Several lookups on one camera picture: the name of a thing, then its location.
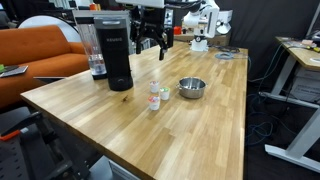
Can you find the white round chair back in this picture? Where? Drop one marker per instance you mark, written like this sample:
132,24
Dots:
63,25

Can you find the coffee pod multicolour lid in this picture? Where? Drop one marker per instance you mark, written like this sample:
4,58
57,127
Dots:
154,87

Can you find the grey tablet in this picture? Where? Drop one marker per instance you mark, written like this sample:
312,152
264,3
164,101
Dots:
15,71

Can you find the orange sofa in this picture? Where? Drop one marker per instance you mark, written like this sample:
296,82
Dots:
36,60

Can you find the small clear bottle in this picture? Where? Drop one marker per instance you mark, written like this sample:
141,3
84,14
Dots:
154,103

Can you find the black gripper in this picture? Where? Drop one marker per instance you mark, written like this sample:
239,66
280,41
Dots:
151,20

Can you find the black metal cart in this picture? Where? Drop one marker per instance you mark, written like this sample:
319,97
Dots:
30,153

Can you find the clear water reservoir black lid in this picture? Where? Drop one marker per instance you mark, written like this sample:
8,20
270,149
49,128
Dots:
95,63

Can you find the white printed box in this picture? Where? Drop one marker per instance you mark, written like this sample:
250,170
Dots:
306,86

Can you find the coffee pod green lid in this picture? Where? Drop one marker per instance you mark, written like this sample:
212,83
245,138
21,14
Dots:
164,94

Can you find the small orange object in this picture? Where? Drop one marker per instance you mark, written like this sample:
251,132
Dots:
95,7

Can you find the stainless steel pot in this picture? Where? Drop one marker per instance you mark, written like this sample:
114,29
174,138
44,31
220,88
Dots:
191,90

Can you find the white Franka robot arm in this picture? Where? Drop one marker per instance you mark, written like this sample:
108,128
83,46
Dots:
201,20

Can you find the small brown scrap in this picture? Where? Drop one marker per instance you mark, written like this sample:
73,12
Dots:
125,98

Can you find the black Keurig coffee maker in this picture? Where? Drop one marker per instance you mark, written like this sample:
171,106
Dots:
115,56

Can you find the white frame wooden desk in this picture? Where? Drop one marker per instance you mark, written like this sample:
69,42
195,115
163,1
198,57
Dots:
300,55

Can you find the grey floor bin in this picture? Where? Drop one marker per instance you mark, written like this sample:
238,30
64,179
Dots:
115,170

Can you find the black flat board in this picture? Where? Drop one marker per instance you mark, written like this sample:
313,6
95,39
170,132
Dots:
48,79

